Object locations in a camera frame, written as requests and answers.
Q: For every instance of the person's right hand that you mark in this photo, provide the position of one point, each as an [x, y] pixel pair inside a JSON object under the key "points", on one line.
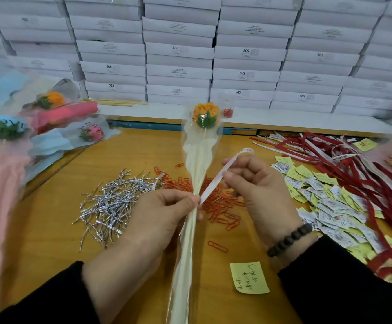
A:
{"points": [[267, 195]]}

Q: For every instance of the person's left hand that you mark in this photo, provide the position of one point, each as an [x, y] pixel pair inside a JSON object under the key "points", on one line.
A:
{"points": [[149, 229]]}

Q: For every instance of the pile of yellow white tags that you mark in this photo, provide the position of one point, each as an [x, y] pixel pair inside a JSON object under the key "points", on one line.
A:
{"points": [[317, 209]]}

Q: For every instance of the single white ribbon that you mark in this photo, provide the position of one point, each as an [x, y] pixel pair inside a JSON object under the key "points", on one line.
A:
{"points": [[217, 175]]}

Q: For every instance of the orange rose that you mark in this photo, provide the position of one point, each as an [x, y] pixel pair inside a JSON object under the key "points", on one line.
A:
{"points": [[199, 158]]}

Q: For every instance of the pile of red ribbons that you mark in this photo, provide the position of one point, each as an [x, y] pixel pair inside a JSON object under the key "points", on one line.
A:
{"points": [[358, 168]]}

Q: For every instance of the pile of flowers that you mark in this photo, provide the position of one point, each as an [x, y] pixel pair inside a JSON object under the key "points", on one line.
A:
{"points": [[0, 199]]}

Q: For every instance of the person's right forearm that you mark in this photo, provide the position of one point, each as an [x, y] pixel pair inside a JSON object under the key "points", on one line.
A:
{"points": [[348, 286]]}

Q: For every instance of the person's left forearm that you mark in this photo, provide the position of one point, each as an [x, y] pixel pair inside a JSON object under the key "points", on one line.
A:
{"points": [[47, 303]]}

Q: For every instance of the pile of silver twist ties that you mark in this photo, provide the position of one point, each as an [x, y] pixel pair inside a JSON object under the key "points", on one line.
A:
{"points": [[112, 202]]}

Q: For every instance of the pile of orange paper clips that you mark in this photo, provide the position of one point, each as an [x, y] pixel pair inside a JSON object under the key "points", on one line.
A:
{"points": [[219, 209]]}

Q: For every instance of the long white board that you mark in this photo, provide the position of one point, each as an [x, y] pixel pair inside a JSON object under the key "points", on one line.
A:
{"points": [[304, 120]]}

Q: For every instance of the small bag of red clips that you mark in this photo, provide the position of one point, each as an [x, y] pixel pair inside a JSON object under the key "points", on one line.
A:
{"points": [[228, 113]]}

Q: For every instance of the wooden sticks bundle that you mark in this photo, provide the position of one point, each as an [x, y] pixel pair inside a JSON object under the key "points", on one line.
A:
{"points": [[122, 102]]}

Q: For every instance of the wall of stacked white boxes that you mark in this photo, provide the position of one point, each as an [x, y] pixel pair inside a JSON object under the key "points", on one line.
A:
{"points": [[182, 47]]}

